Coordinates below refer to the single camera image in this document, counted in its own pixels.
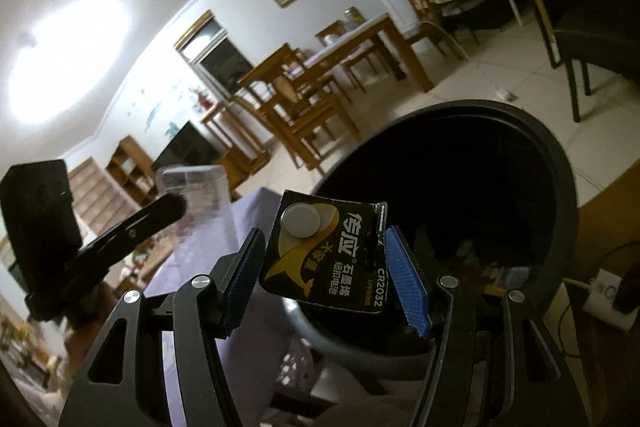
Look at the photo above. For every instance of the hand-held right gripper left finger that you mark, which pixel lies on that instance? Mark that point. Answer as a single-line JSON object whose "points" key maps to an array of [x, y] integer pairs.
{"points": [[242, 287]]}

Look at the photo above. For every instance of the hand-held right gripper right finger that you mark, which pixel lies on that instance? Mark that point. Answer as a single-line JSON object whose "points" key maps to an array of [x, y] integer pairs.
{"points": [[407, 277]]}

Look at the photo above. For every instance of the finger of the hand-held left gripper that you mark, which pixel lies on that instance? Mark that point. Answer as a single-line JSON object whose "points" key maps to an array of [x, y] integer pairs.
{"points": [[150, 217]]}

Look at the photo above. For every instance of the clear plastic cup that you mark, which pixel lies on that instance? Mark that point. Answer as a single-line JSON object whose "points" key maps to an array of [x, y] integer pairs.
{"points": [[205, 207]]}

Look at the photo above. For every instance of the black coin battery card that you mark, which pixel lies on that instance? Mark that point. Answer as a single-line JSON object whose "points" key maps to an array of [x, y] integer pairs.
{"points": [[325, 267]]}

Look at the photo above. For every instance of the black trash bin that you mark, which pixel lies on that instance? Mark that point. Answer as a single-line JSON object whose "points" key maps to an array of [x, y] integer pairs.
{"points": [[450, 167]]}

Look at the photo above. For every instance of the person's left hand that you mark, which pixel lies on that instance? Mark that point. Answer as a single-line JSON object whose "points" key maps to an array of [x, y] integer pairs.
{"points": [[92, 337]]}

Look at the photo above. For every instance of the wooden bookshelf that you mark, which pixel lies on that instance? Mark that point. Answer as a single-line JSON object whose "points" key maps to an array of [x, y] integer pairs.
{"points": [[130, 167]]}

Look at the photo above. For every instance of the striped roller blind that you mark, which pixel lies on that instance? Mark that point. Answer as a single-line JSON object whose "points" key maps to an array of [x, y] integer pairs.
{"points": [[100, 197]]}

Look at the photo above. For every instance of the black television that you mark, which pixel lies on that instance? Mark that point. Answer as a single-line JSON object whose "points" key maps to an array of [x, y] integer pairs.
{"points": [[187, 147]]}

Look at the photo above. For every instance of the tall wooden plant stand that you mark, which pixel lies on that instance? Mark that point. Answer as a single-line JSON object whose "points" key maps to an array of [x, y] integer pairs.
{"points": [[230, 127]]}

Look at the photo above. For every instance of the red flower plant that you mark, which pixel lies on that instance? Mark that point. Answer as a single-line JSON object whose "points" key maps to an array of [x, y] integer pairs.
{"points": [[202, 101]]}

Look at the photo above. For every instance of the bright ceiling light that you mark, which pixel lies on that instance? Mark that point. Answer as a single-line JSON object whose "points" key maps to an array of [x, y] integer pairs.
{"points": [[65, 57]]}

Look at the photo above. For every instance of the wood-trimmed window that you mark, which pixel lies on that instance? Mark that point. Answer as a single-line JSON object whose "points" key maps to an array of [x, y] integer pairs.
{"points": [[217, 57]]}

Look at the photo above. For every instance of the wooden dining chair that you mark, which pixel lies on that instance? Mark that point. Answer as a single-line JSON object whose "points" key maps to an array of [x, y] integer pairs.
{"points": [[332, 34], [300, 117], [425, 7]]}

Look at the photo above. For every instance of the small white jar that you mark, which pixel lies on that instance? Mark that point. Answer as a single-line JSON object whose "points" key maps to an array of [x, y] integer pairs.
{"points": [[329, 39]]}

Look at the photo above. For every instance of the wooden dining table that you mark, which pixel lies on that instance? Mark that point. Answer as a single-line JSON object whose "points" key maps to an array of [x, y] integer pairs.
{"points": [[370, 29]]}

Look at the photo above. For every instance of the metal kettle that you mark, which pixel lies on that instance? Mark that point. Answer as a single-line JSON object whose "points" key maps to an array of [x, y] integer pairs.
{"points": [[354, 18]]}

